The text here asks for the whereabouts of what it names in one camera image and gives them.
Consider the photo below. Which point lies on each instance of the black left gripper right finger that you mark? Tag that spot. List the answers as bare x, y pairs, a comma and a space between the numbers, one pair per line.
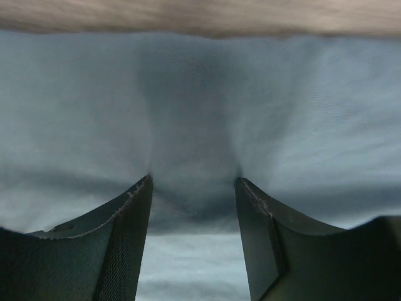
291, 256

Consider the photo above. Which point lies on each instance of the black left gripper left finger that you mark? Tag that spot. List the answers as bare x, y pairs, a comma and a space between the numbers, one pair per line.
96, 256

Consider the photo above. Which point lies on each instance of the grey blue t shirt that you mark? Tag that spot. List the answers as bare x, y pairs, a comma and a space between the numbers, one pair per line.
314, 122

